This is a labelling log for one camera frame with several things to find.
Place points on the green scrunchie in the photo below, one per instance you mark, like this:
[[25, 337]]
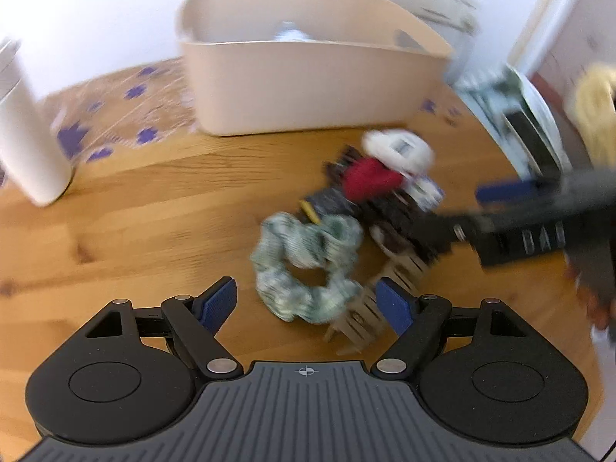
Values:
[[288, 243]]

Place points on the yellow towel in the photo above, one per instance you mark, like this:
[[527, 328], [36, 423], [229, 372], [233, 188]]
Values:
[[594, 106]]

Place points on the white thermos bottle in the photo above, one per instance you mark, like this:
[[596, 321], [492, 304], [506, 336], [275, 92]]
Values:
[[29, 144]]

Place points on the light blue cloth bag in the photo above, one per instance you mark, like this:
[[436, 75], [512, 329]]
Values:
[[491, 91]]

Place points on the black phone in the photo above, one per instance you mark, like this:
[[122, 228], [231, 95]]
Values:
[[534, 142]]

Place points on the beige hair claw clip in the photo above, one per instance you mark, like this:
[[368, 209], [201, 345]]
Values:
[[358, 321]]

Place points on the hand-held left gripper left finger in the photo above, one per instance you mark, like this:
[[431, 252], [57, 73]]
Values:
[[219, 306]]

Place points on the white wall socket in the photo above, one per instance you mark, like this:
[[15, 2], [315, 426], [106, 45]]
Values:
[[450, 2]]

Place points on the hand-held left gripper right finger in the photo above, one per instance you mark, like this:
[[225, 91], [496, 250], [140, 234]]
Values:
[[394, 309]]

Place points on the beige storage basket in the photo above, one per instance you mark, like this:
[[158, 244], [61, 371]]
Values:
[[317, 86]]

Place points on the purple flower table mat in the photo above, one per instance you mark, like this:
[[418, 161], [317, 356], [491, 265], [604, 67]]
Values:
[[120, 106]]

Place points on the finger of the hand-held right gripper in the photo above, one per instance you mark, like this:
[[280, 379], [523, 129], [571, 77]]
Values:
[[503, 192], [442, 232]]

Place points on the brown hair claw clip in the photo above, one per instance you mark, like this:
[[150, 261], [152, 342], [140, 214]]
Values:
[[394, 221]]

